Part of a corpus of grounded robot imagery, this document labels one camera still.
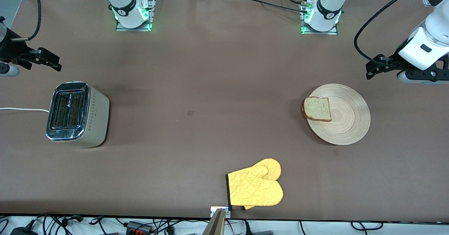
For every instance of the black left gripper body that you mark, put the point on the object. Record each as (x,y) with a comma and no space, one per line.
(393,61)

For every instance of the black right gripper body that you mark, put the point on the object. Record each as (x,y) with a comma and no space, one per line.
(10,51)

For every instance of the round wooden plate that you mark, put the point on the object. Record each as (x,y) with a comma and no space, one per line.
(347,122)

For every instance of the bread slice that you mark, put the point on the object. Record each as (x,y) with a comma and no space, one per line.
(317,108)

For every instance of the silver two-slot toaster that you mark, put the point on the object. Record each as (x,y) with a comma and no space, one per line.
(94,122)

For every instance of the yellow quilted oven mitt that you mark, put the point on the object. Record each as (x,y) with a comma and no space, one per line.
(256,189)

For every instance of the black power adapter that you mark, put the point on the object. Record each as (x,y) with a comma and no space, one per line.
(22,231)

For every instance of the black orange connector block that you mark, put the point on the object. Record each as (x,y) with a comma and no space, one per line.
(138,227)

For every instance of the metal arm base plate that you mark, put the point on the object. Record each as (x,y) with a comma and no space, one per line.
(319,32)
(151,14)

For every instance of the metal table corner bracket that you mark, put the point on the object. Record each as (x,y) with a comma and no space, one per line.
(426,1)

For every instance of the small metal table bracket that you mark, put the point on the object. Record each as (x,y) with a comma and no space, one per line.
(214,210)

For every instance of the tan camera mount bar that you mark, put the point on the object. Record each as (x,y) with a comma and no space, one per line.
(215,226)

